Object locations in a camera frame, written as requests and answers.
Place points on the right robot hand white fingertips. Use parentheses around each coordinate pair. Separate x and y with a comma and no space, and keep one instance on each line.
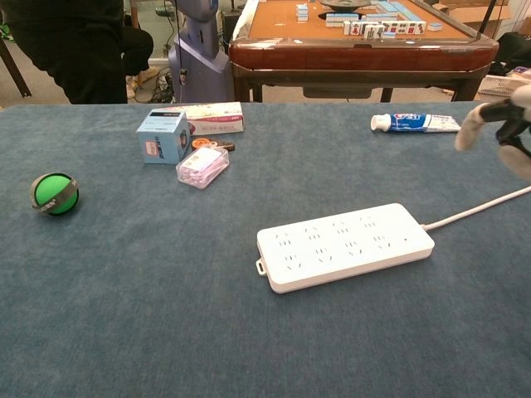
(512,124)

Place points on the white power strip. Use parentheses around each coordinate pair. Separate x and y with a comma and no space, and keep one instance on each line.
(348,246)

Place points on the white plastic basket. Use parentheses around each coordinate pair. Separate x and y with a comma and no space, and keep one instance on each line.
(502,86)

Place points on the black bag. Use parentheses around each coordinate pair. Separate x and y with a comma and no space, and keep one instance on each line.
(512,51)

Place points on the blue white toothpaste tube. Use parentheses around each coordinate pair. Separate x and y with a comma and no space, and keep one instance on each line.
(415,122)

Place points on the black slanted pole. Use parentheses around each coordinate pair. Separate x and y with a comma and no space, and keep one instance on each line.
(486,20)

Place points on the blue white mahjong tile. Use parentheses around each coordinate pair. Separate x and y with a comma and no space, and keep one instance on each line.
(435,26)
(389,35)

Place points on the row of face-up mahjong tiles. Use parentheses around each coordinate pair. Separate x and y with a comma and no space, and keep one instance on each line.
(398,27)

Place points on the brown mahjong table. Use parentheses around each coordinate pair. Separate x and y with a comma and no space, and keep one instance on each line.
(361,56)

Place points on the row of blue-backed mahjong tiles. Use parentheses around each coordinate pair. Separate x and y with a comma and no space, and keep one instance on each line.
(342,18)

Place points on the stack of blue mahjong tiles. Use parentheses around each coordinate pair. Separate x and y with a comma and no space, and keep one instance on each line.
(302,12)

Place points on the long white pink box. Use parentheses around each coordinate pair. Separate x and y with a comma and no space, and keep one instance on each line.
(217,118)

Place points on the orange black tape measure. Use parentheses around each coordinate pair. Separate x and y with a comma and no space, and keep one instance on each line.
(207,144)

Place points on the clear cotton swab box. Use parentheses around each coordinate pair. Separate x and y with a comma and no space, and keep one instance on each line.
(203,168)

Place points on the purple robot stand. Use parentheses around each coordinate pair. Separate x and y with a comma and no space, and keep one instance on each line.
(199,54)

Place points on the light blue cube box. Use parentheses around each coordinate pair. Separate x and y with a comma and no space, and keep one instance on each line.
(162,139)

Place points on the blue table cloth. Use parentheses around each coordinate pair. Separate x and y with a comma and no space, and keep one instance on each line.
(166,290)

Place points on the person in black clothes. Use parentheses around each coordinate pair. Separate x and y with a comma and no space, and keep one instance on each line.
(79,45)

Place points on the dark wooden chair leg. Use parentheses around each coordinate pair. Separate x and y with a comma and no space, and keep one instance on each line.
(14,70)

